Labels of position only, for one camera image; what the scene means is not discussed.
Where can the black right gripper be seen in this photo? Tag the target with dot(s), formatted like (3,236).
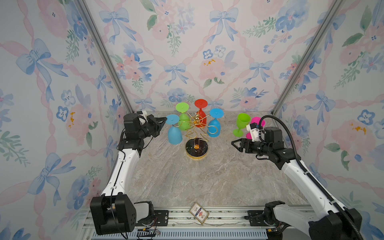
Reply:
(242,143)

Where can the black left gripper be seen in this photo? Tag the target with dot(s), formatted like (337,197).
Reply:
(154,122)

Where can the lime green wine glass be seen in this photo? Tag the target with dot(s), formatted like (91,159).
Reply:
(243,120)
(184,119)

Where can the light blue front wine glass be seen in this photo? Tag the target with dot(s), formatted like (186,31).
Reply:
(174,133)

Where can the magenta wine glass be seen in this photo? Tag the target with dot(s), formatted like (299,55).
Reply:
(258,121)

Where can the lime green back wine glass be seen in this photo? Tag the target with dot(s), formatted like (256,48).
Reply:
(184,119)

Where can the gold wire glass rack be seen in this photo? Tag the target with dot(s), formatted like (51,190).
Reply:
(197,132)

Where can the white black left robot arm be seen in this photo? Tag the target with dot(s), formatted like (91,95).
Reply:
(113,212)

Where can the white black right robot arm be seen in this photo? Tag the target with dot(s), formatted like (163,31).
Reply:
(331,219)

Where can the blue back wine glass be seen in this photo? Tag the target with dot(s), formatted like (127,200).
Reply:
(214,123)

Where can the red wine glass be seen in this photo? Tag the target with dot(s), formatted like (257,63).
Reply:
(201,111)

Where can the diamond printed card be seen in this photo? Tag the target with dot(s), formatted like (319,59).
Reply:
(199,213)

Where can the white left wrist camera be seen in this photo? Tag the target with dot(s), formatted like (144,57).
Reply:
(142,113)

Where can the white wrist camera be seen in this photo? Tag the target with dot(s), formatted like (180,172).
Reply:
(254,133)
(142,113)

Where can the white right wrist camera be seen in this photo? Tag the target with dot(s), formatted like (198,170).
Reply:
(254,133)

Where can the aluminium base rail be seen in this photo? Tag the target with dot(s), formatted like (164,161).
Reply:
(223,223)

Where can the left corner aluminium post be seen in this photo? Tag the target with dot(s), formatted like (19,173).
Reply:
(95,34)

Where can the corner aluminium post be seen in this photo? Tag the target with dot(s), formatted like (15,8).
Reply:
(95,34)
(320,33)

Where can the right corner aluminium post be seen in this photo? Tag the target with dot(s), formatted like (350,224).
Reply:
(320,33)

